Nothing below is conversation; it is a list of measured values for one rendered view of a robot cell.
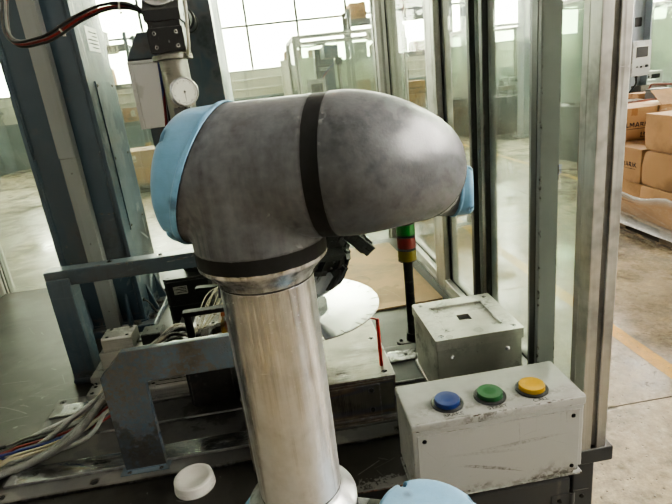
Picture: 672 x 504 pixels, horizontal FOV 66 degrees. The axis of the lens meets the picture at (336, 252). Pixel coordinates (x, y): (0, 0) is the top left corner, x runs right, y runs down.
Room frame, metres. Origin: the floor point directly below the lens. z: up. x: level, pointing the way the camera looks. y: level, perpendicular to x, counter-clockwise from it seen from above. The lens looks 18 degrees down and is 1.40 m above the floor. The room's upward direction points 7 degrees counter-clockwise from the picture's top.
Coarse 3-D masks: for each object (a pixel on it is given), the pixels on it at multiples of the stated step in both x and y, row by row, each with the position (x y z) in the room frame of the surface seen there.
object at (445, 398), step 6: (438, 396) 0.70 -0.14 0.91; (444, 396) 0.70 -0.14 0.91; (450, 396) 0.70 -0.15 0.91; (456, 396) 0.70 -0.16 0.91; (438, 402) 0.69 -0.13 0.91; (444, 402) 0.69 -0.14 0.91; (450, 402) 0.68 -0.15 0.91; (456, 402) 0.68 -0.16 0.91; (444, 408) 0.68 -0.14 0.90; (450, 408) 0.68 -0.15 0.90
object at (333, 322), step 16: (336, 288) 1.10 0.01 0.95; (352, 288) 1.09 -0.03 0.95; (368, 288) 1.07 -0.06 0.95; (336, 304) 1.01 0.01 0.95; (352, 304) 1.00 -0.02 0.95; (368, 304) 0.99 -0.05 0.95; (224, 320) 0.99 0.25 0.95; (320, 320) 0.94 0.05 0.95; (336, 320) 0.93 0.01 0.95; (352, 320) 0.92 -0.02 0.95; (336, 336) 0.87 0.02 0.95
